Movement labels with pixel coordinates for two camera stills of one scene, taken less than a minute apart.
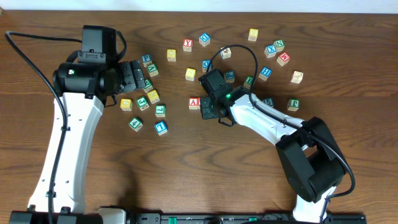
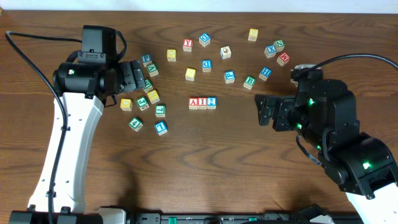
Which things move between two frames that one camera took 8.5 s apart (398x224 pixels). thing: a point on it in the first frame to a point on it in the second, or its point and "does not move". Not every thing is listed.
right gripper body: x=208 y=107 to x=291 y=117
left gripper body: x=125 y=76 does not move
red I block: x=198 y=102 does not move
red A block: x=193 y=102 does not move
